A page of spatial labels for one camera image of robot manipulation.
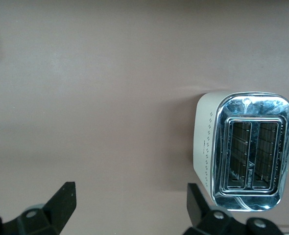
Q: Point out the cream toaster with chrome top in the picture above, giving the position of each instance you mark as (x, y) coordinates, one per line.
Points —
(208, 137)

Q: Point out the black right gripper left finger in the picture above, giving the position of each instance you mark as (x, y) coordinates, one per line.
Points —
(61, 203)

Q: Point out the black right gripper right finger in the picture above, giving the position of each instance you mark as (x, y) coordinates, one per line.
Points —
(196, 208)

